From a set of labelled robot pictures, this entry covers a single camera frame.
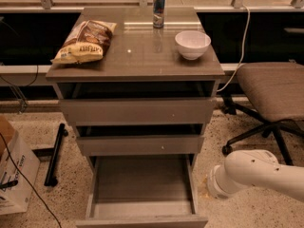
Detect white cardboard box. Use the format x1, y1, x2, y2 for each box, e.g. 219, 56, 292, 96
0, 116, 40, 215

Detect grey bottom drawer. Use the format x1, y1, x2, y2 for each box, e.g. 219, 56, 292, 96
76, 155, 208, 228

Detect white cable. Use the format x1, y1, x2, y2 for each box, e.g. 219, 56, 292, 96
216, 5, 252, 93

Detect white bowl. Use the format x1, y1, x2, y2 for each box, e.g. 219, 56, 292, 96
175, 30, 211, 60

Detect blue energy drink can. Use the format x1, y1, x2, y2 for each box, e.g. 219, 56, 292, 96
153, 0, 165, 29

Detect black bar on floor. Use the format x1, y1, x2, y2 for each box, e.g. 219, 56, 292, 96
44, 123, 68, 187

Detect grey top drawer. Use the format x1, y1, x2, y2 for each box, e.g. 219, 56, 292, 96
60, 81, 215, 126

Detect grey drawer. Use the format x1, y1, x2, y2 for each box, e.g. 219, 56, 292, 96
77, 123, 204, 156
76, 155, 208, 228
60, 81, 215, 126

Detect grey drawer cabinet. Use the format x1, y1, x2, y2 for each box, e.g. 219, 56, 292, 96
46, 6, 226, 169

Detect yellow brown chip bag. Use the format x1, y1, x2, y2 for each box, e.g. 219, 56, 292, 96
51, 20, 117, 65

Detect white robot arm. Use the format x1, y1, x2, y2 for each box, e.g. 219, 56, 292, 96
207, 149, 304, 201

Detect black cable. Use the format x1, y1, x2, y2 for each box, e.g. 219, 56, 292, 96
0, 132, 63, 228

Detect grey middle drawer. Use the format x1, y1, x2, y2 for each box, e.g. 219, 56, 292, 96
77, 123, 204, 156

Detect grey fabric office chair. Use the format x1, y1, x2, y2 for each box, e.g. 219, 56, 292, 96
220, 62, 304, 165

